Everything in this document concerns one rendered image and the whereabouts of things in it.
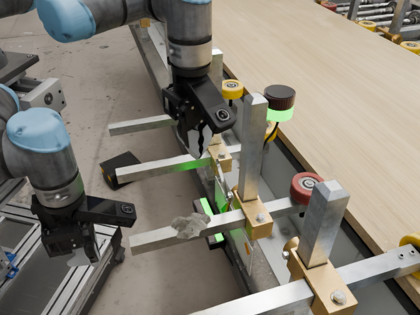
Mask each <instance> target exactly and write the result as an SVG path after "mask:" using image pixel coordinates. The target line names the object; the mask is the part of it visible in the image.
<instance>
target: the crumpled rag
mask: <svg viewBox="0 0 420 315"><path fill-rule="evenodd" d="M210 222H211V218H210V216H209V215H208V214H199V213H196V212H194V213H192V214H191V215H189V216H188V217H182V216H178V217H175V218H174V219H173V222H172V223H171V228H173V229H177V230H178V233H177V234H176V235H177V238H180V239H182V238H183V239H185V238H186V239H190V238H191V237H194V236H199V233H200V231H201V230H205V229H207V226H208V223H210Z"/></svg>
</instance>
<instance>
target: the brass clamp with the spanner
mask: <svg viewBox="0 0 420 315"><path fill-rule="evenodd" d="M231 192H232V194H233V196H234V201H233V204H232V205H233V206H234V208H235V210H237V209H241V210H242V212H243V213H244V215H245V217H246V224H245V227H244V228H245V230H246V232H247V235H248V236H249V238H250V240H251V241H254V240H257V239H261V238H266V237H268V236H271V234H272V230H273V223H274V221H273V219H272V217H271V216H270V215H269V213H268V211H267V209H266V208H265V206H264V204H263V203H262V201H261V200H260V198H259V196H258V195H257V199H254V200H251V201H246V202H243V201H242V199H241V198H240V196H239V194H238V184H237V185H235V186H234V187H233V188H232V189H231ZM258 213H263V214H264V215H265V218H266V220H265V221H264V222H257V221H256V216H257V215H258Z"/></svg>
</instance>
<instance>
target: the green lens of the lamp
mask: <svg viewBox="0 0 420 315"><path fill-rule="evenodd" d="M293 109H294V107H292V108H291V109H289V110H287V111H273V110H271V109H269V108H268V110H267V119H268V120H271V121H277V122H282V121H287V120H289V119H291V117H292V115H293Z"/></svg>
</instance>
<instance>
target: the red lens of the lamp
mask: <svg viewBox="0 0 420 315"><path fill-rule="evenodd" d="M268 87H269V86H268ZM266 88H267V87H266ZM266 88H265V89H264V94H263V96H264V97H265V98H266V99H267V101H268V102H269V104H268V108H270V109H274V110H280V111H282V110H287V109H291V108H292V107H293V106H294V102H295V98H296V92H295V90H294V89H293V90H294V96H293V97H290V98H288V99H276V98H273V97H270V96H268V95H267V94H266ZM290 88H291V87H290Z"/></svg>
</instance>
